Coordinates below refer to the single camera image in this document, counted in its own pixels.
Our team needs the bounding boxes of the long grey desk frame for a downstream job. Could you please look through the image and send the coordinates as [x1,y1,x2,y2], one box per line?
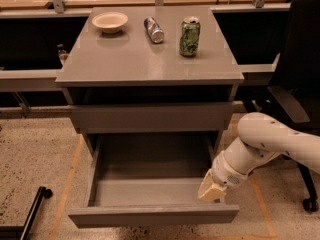
[0,2,291,118]

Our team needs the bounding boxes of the blue silver soda can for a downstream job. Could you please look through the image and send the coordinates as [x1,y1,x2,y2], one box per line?
[144,17,164,44]

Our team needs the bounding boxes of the grey top drawer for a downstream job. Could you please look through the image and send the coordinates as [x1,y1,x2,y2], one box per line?
[71,102,234,133]

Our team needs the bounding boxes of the grey drawer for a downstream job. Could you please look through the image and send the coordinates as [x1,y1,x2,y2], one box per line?
[69,133,239,228]
[71,102,234,133]

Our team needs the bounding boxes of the grey drawer cabinet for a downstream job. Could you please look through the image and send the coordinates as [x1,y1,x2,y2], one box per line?
[56,6,243,150]

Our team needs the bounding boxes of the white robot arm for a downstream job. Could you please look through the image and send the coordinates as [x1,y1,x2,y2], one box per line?
[198,112,320,202]

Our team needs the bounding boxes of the black wheeled stand base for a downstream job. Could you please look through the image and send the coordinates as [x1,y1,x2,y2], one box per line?
[0,186,53,240]

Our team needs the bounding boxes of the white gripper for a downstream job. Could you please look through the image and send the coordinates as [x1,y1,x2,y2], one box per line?
[198,152,247,202]

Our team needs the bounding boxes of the black office chair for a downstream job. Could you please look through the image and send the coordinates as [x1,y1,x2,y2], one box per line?
[255,0,320,212]

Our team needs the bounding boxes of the crushed green soda can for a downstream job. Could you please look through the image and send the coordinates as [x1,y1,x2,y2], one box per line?
[179,16,201,57]

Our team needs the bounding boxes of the white paper bowl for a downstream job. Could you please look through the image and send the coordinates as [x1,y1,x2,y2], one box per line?
[92,12,128,34]

